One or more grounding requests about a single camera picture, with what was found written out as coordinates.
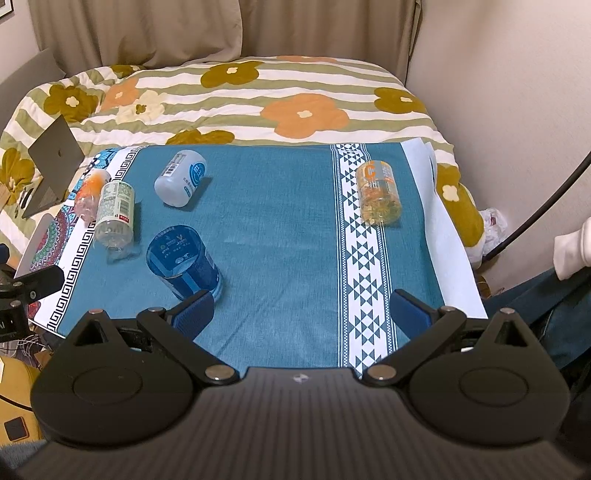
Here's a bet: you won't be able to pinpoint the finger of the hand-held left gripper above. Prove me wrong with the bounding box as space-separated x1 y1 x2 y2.
13 266 65 302

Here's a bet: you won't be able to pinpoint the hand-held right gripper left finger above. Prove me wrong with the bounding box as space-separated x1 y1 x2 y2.
65 290 241 387

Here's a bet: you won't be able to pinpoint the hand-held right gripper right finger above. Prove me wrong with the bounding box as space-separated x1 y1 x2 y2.
360 289 542 387

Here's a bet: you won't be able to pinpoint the mandala patterned cloth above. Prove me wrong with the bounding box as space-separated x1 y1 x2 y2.
27 198 100 298

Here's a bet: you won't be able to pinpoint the white sheet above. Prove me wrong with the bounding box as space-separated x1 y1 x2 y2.
399 137 489 320

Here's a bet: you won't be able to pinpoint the clear bottle with green label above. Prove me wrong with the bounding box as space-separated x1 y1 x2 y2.
93 181 136 254

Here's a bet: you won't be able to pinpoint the clear bottle with orange label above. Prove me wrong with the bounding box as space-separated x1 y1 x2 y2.
74 169 112 223

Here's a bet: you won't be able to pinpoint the clear plastic bag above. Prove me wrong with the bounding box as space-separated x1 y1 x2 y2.
478 208 509 260

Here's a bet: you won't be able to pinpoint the teal patterned cloth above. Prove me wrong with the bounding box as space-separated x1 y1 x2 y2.
28 142 490 371

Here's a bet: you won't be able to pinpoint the orange transparent bottle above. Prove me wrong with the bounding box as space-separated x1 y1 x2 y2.
355 160 402 227

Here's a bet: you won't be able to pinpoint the grey laptop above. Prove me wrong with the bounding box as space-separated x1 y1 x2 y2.
21 114 86 220

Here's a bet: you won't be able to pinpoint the white bottle with blue label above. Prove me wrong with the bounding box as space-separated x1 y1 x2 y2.
154 150 208 208

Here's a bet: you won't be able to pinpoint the blue denim pants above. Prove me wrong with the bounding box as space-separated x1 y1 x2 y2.
485 267 591 371

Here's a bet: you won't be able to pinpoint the white fabric garment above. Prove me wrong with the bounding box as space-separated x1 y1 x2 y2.
553 216 591 280

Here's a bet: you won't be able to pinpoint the grey board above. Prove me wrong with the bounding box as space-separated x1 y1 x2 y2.
0 47 70 127

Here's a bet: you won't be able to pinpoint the floral striped blanket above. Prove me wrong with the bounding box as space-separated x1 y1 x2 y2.
0 55 486 287

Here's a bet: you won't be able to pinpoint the beige curtain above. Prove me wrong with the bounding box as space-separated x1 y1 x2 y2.
28 0 422 88

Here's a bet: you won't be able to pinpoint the black cable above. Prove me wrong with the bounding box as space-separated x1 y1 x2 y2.
482 150 591 260

